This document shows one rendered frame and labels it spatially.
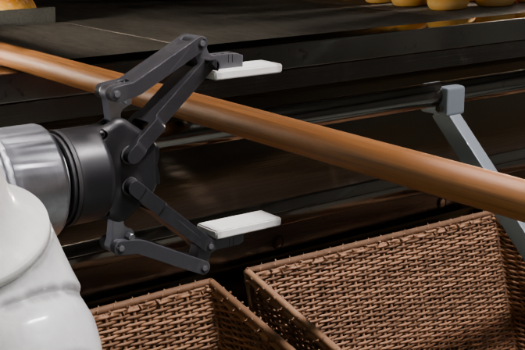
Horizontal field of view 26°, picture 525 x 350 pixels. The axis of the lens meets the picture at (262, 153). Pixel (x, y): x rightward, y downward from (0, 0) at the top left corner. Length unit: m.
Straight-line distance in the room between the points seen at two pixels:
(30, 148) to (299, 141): 0.26
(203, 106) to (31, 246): 0.48
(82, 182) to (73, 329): 0.22
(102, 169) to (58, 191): 0.04
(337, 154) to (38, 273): 0.36
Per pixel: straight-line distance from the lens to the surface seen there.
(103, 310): 1.57
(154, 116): 0.91
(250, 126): 1.05
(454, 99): 1.41
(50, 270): 0.67
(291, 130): 1.00
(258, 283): 1.68
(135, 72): 0.91
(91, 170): 0.86
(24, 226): 0.66
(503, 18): 2.08
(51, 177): 0.84
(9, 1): 1.97
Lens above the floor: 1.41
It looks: 13 degrees down
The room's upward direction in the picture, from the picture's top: straight up
